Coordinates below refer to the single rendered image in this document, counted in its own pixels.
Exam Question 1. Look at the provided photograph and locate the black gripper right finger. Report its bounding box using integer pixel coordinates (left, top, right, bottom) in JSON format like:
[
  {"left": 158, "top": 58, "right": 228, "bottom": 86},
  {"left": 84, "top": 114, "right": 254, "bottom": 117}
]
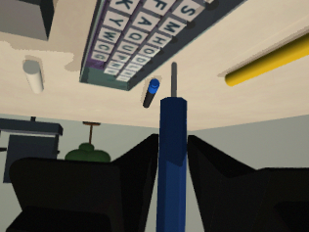
[{"left": 187, "top": 135, "right": 309, "bottom": 232}]

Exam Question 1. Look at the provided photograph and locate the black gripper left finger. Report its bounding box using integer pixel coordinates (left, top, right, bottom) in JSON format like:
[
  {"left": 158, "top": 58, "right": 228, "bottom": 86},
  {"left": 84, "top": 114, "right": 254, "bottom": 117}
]
[{"left": 9, "top": 134, "right": 158, "bottom": 232}]

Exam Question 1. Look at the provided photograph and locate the grey cylinder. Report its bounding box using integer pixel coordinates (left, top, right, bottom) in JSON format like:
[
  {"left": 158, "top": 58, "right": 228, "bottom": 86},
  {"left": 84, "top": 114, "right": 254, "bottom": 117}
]
[{"left": 22, "top": 61, "right": 44, "bottom": 93}]

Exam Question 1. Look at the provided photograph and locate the dark grey and purple keyboard panel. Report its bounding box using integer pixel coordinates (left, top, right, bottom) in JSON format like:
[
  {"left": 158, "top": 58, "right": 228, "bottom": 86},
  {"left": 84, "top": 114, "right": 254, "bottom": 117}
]
[{"left": 78, "top": 0, "right": 249, "bottom": 92}]

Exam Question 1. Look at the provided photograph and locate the yellow cylinder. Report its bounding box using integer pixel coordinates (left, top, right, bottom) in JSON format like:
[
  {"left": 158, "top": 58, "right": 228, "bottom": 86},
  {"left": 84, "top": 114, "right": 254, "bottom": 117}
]
[{"left": 224, "top": 32, "right": 309, "bottom": 87}]

